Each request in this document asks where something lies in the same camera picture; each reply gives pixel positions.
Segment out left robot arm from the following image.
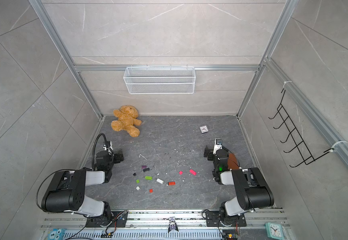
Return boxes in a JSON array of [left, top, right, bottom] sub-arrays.
[[40, 150, 124, 221]]

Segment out white wire mesh basket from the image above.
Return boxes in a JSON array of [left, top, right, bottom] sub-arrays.
[[124, 66, 196, 95]]

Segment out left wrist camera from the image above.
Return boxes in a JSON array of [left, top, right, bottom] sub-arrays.
[[103, 141, 114, 155]]

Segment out light blue device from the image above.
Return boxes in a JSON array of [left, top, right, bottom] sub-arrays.
[[46, 229, 66, 240]]

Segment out brown leather wallet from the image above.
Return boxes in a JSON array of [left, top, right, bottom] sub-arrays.
[[228, 153, 240, 170]]

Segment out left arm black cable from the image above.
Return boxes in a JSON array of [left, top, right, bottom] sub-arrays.
[[35, 132, 109, 211]]

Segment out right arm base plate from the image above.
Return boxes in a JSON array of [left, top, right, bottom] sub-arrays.
[[202, 210, 247, 227]]

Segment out small square clock face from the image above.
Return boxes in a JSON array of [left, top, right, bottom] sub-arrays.
[[200, 125, 209, 134]]

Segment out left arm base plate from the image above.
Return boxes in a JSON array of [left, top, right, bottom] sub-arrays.
[[86, 210, 129, 228]]

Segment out small purple figurine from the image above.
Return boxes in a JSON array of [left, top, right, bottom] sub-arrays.
[[168, 217, 179, 233]]

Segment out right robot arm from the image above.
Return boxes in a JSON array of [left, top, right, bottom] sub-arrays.
[[204, 145, 274, 221]]

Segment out brown teddy bear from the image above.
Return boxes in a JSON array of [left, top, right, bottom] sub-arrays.
[[111, 105, 142, 138]]

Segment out teal alarm clock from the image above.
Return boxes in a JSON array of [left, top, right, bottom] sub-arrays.
[[265, 223, 285, 240]]

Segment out black wire hook rack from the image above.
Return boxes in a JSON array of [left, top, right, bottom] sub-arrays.
[[268, 89, 335, 168]]

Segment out pink usb drive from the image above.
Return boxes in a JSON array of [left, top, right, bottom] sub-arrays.
[[189, 169, 197, 176]]

